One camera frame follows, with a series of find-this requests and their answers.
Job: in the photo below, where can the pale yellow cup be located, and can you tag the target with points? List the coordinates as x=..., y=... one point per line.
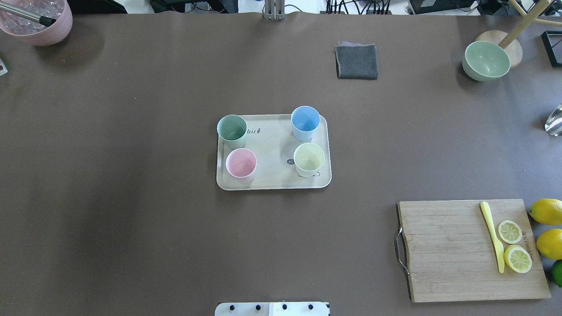
x=308, y=159

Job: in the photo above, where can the pink cup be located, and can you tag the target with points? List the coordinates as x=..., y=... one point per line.
x=241, y=163

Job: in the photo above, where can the light blue cup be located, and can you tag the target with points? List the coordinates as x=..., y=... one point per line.
x=305, y=121

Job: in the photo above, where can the mint green cup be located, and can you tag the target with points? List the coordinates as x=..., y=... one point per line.
x=232, y=131

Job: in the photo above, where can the cream rabbit tray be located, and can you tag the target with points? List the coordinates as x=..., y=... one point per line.
x=271, y=139

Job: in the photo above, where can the grey folded cloth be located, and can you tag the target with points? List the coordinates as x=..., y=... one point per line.
x=356, y=61

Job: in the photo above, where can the wooden cutting board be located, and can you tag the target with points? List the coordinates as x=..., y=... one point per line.
x=449, y=256

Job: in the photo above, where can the yellow plastic knife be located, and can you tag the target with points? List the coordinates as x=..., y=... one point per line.
x=498, y=246

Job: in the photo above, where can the mint green bowl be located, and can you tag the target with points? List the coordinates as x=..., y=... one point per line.
x=485, y=61

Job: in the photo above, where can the lemon slice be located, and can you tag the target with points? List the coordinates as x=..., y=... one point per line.
x=509, y=232
x=517, y=259

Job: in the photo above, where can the wooden cup stand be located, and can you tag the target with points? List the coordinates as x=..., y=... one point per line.
x=507, y=41

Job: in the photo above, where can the whole yellow lemon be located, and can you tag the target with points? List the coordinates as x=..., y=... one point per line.
x=547, y=211
x=549, y=244

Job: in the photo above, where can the metal pestle black tip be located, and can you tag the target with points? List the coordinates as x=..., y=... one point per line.
x=36, y=18

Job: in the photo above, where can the pink mixing bowl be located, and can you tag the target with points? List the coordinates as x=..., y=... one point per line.
x=34, y=33

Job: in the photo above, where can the green lime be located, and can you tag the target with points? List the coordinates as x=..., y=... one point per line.
x=556, y=273

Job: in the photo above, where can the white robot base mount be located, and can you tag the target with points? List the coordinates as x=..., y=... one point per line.
x=273, y=309

